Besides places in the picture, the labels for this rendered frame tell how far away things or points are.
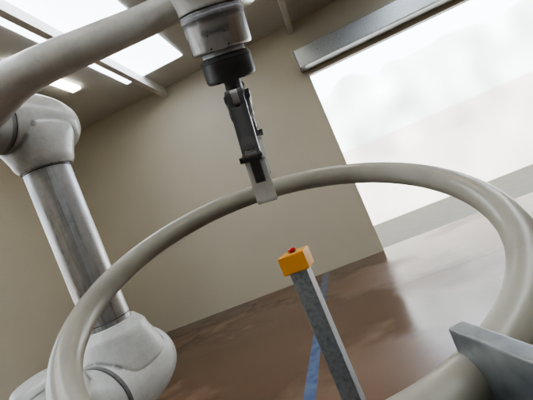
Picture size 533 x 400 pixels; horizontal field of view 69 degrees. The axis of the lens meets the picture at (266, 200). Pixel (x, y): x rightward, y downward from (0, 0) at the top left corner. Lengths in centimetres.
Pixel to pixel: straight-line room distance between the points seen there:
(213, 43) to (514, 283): 44
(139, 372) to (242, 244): 588
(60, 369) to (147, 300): 720
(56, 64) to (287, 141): 594
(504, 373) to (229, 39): 47
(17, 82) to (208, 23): 35
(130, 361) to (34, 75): 58
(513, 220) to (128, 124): 730
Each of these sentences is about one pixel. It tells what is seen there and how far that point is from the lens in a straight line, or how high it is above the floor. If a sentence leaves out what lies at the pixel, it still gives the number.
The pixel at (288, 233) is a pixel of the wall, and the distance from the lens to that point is 658.
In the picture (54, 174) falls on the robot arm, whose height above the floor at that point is 153.
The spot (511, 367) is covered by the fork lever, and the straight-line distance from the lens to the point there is 24.
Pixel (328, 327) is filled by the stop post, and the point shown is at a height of 74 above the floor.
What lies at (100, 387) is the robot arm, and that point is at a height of 110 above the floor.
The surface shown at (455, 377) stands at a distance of 26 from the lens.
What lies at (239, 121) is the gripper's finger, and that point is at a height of 141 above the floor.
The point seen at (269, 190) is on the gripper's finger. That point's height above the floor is 131.
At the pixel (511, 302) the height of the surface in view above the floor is 116.
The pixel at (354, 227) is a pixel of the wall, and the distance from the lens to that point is 652.
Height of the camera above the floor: 128
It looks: 2 degrees up
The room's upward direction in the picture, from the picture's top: 23 degrees counter-clockwise
